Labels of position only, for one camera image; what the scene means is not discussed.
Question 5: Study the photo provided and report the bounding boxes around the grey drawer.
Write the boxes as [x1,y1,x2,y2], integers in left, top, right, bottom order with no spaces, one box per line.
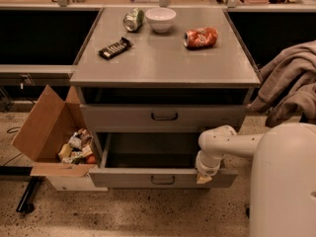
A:
[90,132,238,189]
[80,104,246,132]

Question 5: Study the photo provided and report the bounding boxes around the white bowl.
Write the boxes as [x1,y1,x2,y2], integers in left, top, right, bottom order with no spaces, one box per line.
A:
[145,7,177,33]

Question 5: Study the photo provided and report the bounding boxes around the grey jacket on chair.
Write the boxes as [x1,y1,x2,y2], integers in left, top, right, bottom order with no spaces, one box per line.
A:
[248,40,316,127]

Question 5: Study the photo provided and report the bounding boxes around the grey top drawer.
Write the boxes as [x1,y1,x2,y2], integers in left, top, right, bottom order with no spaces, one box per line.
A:
[80,104,246,132]

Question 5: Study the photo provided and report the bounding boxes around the black office chair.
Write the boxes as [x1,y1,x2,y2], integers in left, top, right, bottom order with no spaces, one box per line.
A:
[245,205,250,218]

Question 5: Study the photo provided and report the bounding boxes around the snack packets in box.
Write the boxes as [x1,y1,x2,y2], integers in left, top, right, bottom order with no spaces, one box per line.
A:
[58,128,96,165]

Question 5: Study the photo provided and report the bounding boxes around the black snack bar wrapper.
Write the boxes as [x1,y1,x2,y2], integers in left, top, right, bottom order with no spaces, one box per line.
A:
[99,38,133,60]

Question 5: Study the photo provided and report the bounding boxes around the black table leg base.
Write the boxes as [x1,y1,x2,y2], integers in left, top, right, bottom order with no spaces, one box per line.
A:
[0,166,43,214]

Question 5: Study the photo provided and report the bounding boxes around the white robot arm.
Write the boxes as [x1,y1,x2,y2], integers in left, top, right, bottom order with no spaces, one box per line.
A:
[196,122,316,237]

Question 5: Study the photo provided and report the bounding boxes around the grey drawer cabinet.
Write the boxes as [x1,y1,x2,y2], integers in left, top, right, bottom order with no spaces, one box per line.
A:
[68,6,261,191]

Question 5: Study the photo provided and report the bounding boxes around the brown cardboard box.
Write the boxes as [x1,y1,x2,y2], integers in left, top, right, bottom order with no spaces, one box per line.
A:
[12,85,95,178]

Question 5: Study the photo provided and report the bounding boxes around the orange crushed soda can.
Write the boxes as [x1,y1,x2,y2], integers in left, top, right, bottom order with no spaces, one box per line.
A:
[184,27,218,48]

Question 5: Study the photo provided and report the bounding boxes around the green crushed soda can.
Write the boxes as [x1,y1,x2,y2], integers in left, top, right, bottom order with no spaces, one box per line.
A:
[123,7,144,32]

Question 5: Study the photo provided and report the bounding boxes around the white box under cardboard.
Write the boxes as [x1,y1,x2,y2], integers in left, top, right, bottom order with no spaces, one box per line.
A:
[47,175,109,192]

